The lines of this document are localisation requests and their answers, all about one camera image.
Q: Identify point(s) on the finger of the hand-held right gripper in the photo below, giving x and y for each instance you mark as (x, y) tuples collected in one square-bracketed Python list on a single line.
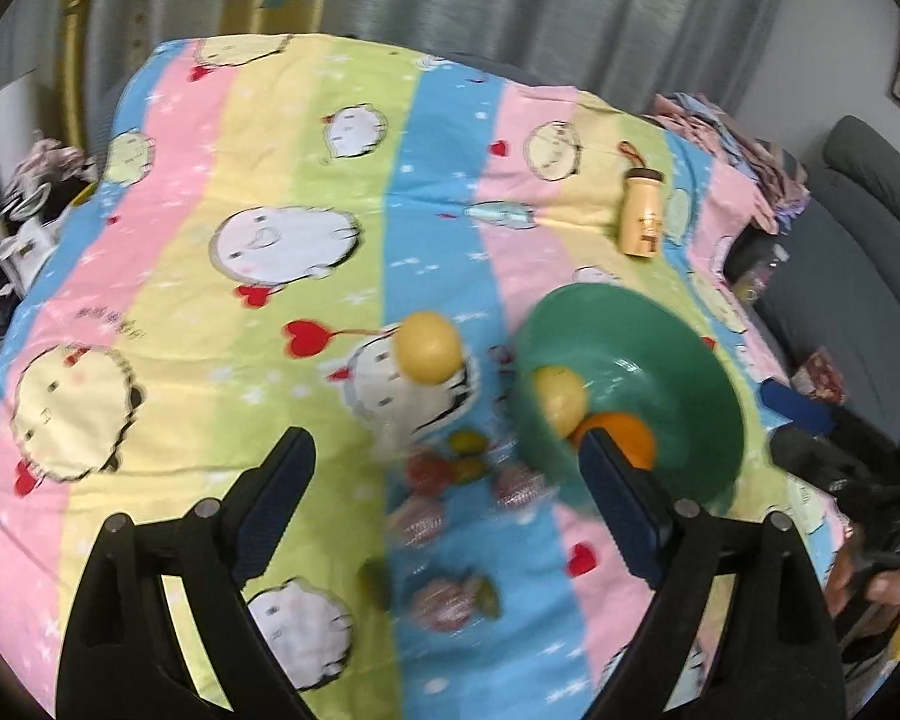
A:
[(795, 403)]

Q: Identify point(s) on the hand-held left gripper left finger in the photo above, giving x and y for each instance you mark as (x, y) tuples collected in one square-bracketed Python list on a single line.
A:
[(270, 511)]

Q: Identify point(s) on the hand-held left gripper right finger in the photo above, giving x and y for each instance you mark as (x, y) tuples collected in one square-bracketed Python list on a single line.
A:
[(624, 510)]

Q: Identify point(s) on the pink net fruit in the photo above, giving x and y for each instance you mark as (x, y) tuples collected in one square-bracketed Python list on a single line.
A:
[(416, 523), (441, 606), (520, 489)]

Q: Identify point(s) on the green plastic bowl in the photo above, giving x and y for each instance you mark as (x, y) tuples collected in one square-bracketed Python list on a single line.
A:
[(645, 356)]

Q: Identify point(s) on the red net fruit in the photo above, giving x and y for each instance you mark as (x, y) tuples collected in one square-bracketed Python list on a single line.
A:
[(427, 472)]

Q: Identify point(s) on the person's right hand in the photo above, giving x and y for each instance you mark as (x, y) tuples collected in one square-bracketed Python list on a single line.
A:
[(881, 600)]

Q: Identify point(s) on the red patterned box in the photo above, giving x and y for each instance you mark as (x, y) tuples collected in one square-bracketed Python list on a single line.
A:
[(821, 376)]

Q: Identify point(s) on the orange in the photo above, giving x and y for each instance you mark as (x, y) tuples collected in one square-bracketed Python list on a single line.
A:
[(634, 441)]

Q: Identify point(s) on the small yellow round fruit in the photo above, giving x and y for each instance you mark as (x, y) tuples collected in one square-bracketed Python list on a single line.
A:
[(559, 399)]

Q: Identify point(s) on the clear plastic bottle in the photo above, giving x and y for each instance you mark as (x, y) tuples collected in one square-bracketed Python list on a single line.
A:
[(757, 279)]

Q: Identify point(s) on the grey sofa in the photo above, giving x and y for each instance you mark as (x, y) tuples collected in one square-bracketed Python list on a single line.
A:
[(862, 270)]

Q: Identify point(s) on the large yellow round fruit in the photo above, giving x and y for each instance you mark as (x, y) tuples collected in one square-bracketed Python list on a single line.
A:
[(427, 345)]

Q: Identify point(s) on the pile of pastel clothes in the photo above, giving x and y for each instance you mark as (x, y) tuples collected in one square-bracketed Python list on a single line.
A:
[(750, 150)]

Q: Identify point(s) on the light blue small tube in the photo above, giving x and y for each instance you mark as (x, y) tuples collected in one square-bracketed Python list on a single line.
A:
[(502, 214)]

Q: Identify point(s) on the striped cartoon printed tablecloth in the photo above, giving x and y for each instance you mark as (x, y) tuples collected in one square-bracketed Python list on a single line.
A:
[(270, 165)]

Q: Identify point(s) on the white printed bag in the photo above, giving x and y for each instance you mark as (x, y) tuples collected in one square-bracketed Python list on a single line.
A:
[(22, 244)]

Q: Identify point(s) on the pile of patterned clothes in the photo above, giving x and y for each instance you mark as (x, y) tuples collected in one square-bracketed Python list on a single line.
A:
[(45, 165)]

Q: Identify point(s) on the grey curtain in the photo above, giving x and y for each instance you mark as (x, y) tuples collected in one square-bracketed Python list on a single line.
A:
[(570, 0)]

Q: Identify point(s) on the white board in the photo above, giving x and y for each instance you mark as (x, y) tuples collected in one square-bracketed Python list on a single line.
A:
[(15, 120)]

